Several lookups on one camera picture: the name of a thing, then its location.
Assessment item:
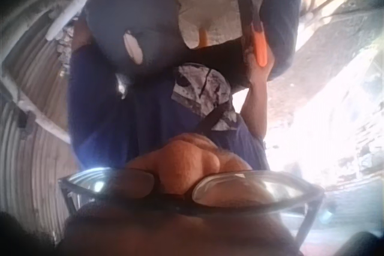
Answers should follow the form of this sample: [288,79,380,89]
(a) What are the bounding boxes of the black strap bag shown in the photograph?
[206,0,259,91]

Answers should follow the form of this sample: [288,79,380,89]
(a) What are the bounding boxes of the grey metal bar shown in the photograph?
[0,80,72,146]

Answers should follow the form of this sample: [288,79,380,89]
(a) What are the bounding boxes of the person's right hand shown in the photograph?
[247,48,275,82]

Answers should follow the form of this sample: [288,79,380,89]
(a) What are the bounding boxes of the orange handled tool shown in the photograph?
[253,21,268,68]

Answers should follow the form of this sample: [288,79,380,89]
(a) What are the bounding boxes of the person's legs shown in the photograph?
[83,0,303,82]

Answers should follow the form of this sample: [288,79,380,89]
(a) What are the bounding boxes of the corrugated metal sheet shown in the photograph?
[0,19,79,239]

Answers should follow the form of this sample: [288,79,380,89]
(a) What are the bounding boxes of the white plastic pipe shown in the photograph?
[44,0,97,41]

